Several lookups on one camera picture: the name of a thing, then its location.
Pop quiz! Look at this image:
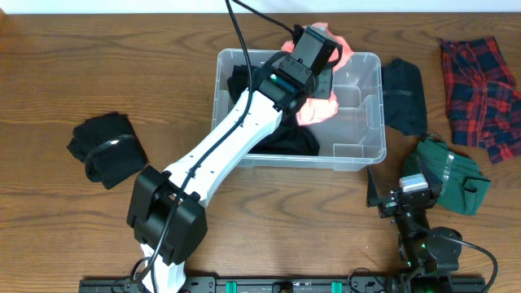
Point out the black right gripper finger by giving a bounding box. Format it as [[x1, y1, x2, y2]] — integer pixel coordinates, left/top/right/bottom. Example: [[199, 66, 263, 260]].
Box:
[[416, 156, 443, 195], [366, 167, 380, 208]]

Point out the salmon pink garment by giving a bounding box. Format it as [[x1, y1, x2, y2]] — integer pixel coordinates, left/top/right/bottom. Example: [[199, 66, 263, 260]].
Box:
[[278, 23, 354, 125]]

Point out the large black garment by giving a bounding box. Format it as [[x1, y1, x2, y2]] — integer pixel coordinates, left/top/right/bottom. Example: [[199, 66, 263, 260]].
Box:
[[226, 65, 320, 156]]

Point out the black banded cloth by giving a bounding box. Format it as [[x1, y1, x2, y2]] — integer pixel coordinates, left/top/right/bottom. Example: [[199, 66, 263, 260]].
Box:
[[67, 112, 148, 190]]

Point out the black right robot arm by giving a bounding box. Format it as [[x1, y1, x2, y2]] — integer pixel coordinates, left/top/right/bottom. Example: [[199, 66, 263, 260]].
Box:
[[366, 158, 462, 292]]

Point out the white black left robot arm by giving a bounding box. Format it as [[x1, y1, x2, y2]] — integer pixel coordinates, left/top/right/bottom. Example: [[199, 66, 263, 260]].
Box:
[[127, 51, 335, 292]]

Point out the green banded folded cloth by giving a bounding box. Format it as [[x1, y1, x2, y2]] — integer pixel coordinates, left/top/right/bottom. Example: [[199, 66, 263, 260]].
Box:
[[401, 135, 491, 216]]

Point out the clear plastic storage bin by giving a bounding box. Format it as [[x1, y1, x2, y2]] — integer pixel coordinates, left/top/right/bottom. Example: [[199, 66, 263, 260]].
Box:
[[238, 52, 387, 172]]

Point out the small black folded cloth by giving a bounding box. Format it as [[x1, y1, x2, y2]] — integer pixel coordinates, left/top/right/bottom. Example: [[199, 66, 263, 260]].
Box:
[[382, 59, 427, 136]]

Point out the red plaid cloth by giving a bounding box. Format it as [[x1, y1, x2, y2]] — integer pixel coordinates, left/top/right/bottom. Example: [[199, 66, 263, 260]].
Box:
[[440, 37, 520, 164]]

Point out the black mounting rail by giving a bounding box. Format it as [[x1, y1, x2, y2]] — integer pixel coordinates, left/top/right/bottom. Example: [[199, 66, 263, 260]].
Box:
[[78, 275, 488, 293]]

